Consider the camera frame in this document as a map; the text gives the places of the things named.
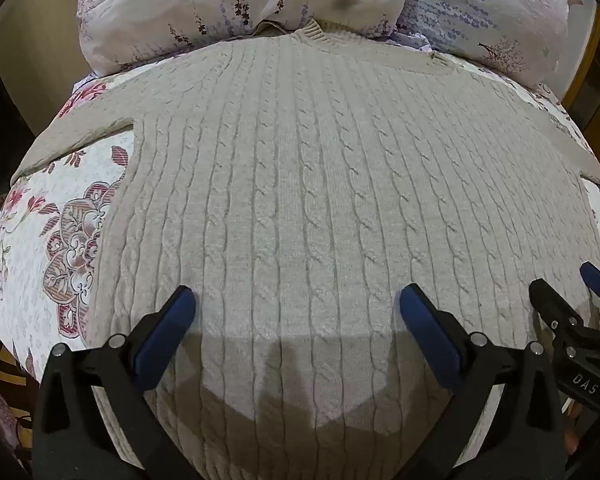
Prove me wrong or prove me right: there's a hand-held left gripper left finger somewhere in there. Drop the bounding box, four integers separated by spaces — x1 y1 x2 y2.
32 285 198 480

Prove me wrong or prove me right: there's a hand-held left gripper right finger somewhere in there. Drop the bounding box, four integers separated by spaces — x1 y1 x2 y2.
399 282 567 480

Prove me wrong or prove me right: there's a beige cable knit sweater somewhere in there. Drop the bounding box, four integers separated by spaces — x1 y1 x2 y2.
12 20 600 480

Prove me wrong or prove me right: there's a person's right hand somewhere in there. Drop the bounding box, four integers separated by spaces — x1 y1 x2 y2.
563 399 583 458

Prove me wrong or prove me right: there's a floral quilted bedspread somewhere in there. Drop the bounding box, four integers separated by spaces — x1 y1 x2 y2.
0 54 600 466

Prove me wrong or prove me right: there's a blue floral pillow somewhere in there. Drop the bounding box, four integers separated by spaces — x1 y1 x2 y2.
394 0 585 92

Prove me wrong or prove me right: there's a pink floral pillow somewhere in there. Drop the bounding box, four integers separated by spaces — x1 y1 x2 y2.
77 0 412 77

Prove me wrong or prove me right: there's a yellow wooden frame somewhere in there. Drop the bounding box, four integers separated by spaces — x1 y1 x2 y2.
560 4 600 133

